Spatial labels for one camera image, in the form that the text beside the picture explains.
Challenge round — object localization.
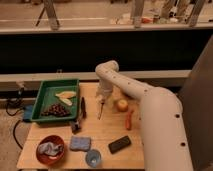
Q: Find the dark marker pen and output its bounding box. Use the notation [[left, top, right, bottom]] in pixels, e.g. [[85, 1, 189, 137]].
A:
[[81, 97, 86, 118]]

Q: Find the silver metal fork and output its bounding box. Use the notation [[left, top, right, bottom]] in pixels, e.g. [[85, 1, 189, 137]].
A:
[[98, 102, 104, 120]]

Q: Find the black rectangular block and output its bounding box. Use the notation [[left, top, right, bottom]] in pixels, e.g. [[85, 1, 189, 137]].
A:
[[108, 136, 131, 154]]

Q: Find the blue grey cloth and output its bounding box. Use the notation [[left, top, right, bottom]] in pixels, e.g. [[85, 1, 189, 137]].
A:
[[38, 142, 63, 156]]

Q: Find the lower banana slice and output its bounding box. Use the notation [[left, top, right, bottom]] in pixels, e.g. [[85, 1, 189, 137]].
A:
[[60, 98, 72, 106]]

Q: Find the small dark clip tool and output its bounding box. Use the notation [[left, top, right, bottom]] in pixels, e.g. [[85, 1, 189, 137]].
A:
[[70, 115, 82, 134]]

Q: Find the banana slice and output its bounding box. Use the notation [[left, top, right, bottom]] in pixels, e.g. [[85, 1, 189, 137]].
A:
[[60, 98, 72, 106], [55, 91, 76, 99]]

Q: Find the green plastic tray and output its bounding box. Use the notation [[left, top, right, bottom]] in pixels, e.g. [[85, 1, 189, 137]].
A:
[[31, 79, 79, 123]]

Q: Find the yellow apple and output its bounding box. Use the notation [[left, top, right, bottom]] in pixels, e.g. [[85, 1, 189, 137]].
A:
[[116, 99, 128, 112]]

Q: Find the dark grapes bunch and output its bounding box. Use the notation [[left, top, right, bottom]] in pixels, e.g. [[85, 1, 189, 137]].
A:
[[42, 104, 70, 117]]

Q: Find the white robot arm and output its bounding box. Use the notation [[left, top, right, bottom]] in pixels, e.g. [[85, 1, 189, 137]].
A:
[[95, 60, 194, 171]]

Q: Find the upper banana slice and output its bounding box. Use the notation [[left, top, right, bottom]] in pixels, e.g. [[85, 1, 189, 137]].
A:
[[55, 91, 76, 99]]

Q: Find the orange carrot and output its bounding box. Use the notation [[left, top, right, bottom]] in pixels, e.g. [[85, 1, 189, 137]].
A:
[[125, 110, 134, 130]]

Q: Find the blue sponge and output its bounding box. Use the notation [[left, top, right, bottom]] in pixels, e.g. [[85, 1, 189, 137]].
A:
[[69, 136, 91, 151]]

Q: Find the blue power box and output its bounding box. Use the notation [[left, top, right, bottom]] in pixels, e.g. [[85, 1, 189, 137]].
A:
[[23, 105, 33, 122]]

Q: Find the orange bowl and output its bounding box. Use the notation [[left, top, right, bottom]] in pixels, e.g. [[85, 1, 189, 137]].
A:
[[36, 135, 65, 166]]

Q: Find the blue glass cup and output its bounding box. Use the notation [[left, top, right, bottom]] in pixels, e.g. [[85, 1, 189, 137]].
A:
[[85, 149, 101, 168]]

